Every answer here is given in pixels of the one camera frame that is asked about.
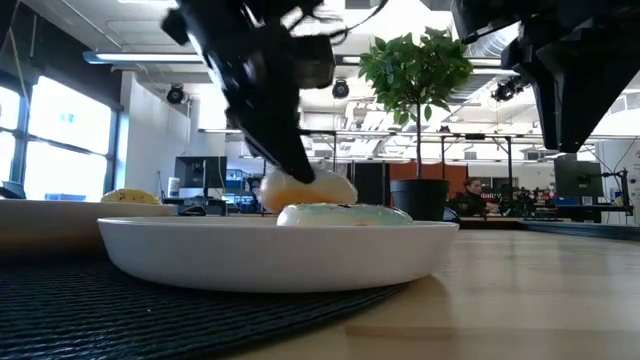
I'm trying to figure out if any long ceiling light strip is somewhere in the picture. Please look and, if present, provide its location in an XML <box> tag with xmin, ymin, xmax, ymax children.
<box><xmin>82</xmin><ymin>49</ymin><xmax>204</xmax><ymax>65</ymax></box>

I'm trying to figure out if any flat white plate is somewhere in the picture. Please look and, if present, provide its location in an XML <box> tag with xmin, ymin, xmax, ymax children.
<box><xmin>0</xmin><ymin>198</ymin><xmax>179</xmax><ymax>262</ymax></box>

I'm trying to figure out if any green plant in black pot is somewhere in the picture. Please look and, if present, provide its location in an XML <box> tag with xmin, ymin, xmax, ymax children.
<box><xmin>357</xmin><ymin>27</ymin><xmax>474</xmax><ymax>223</ymax></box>

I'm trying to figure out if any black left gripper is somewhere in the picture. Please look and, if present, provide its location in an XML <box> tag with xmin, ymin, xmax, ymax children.
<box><xmin>160</xmin><ymin>0</ymin><xmax>337</xmax><ymax>185</ymax></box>

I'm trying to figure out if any deep white plate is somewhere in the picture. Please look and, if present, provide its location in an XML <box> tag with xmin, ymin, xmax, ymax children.
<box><xmin>97</xmin><ymin>215</ymin><xmax>460</xmax><ymax>294</ymax></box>

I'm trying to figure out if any black cabinet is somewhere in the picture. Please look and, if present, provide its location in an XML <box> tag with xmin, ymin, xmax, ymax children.
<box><xmin>352</xmin><ymin>160</ymin><xmax>390</xmax><ymax>206</ymax></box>

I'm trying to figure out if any orange partition wall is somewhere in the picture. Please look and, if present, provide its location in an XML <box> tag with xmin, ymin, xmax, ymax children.
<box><xmin>389</xmin><ymin>161</ymin><xmax>469</xmax><ymax>199</ymax></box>

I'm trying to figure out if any small yellow donut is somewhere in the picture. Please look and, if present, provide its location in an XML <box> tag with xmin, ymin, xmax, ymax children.
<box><xmin>100</xmin><ymin>188</ymin><xmax>162</xmax><ymax>205</ymax></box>

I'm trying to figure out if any person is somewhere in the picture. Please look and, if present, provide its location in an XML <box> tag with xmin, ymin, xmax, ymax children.
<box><xmin>449</xmin><ymin>177</ymin><xmax>501</xmax><ymax>217</ymax></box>

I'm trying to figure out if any round black woven placemat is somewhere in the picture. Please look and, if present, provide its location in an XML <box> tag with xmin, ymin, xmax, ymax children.
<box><xmin>0</xmin><ymin>252</ymin><xmax>409</xmax><ymax>360</ymax></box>

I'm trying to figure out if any black computer monitor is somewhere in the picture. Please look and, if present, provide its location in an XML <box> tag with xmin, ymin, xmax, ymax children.
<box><xmin>553</xmin><ymin>159</ymin><xmax>605</xmax><ymax>199</ymax></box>
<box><xmin>174</xmin><ymin>155</ymin><xmax>229</xmax><ymax>190</ymax></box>

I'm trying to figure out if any large pink chocolate-drizzled donut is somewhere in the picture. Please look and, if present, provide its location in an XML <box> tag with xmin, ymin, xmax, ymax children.
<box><xmin>276</xmin><ymin>202</ymin><xmax>414</xmax><ymax>227</ymax></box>

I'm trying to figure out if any large window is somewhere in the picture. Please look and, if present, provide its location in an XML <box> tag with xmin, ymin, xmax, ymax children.
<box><xmin>0</xmin><ymin>74</ymin><xmax>121</xmax><ymax>202</ymax></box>

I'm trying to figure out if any black aluminium table frame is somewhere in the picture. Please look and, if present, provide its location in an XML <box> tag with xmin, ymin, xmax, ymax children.
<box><xmin>457</xmin><ymin>217</ymin><xmax>640</xmax><ymax>243</ymax></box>

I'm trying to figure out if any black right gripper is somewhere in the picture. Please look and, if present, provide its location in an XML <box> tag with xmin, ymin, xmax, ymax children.
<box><xmin>500</xmin><ymin>0</ymin><xmax>640</xmax><ymax>154</ymax></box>

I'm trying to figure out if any large white frosted donut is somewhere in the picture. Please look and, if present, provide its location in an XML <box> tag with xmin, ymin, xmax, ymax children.
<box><xmin>258</xmin><ymin>167</ymin><xmax>359</xmax><ymax>215</ymax></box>

